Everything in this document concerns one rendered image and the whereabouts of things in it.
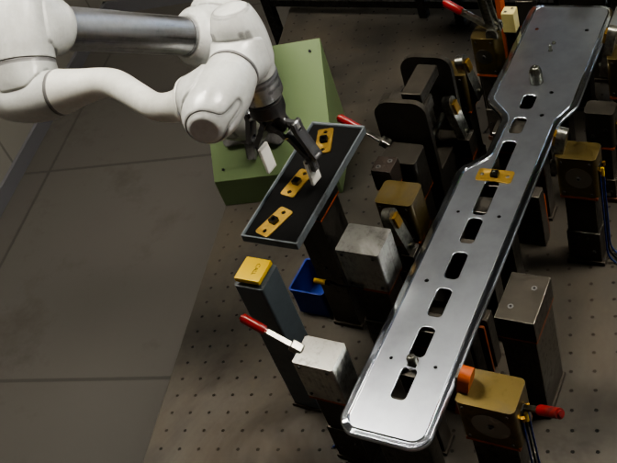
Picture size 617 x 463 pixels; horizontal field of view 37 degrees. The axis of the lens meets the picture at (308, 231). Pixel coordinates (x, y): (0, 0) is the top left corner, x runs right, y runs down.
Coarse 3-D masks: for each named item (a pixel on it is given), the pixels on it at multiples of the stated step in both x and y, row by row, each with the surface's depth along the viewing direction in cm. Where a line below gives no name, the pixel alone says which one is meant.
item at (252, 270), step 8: (248, 256) 192; (248, 264) 190; (256, 264) 190; (264, 264) 189; (240, 272) 189; (248, 272) 189; (256, 272) 188; (264, 272) 188; (240, 280) 189; (248, 280) 187; (256, 280) 186
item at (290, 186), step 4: (300, 172) 206; (304, 172) 205; (296, 176) 203; (300, 176) 204; (304, 176) 204; (292, 180) 203; (296, 180) 204; (300, 180) 203; (304, 180) 203; (288, 184) 204; (292, 184) 203; (296, 184) 202; (300, 184) 203; (304, 184) 203; (284, 188) 203; (288, 188) 203; (292, 188) 202; (296, 188) 202; (300, 188) 202; (284, 192) 202; (292, 192) 202; (296, 192) 201; (288, 196) 201; (292, 196) 201
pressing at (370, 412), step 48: (528, 48) 240; (576, 48) 235; (576, 96) 222; (528, 144) 215; (480, 192) 209; (528, 192) 205; (432, 240) 203; (480, 240) 199; (432, 288) 193; (480, 288) 190; (384, 336) 188; (432, 336) 185; (384, 384) 180; (432, 384) 177; (384, 432) 173; (432, 432) 170
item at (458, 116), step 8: (448, 96) 219; (448, 104) 218; (456, 104) 219; (448, 112) 220; (456, 112) 220; (448, 120) 222; (456, 120) 221; (464, 120) 224; (456, 128) 222; (464, 128) 224; (456, 136) 224; (464, 136) 223
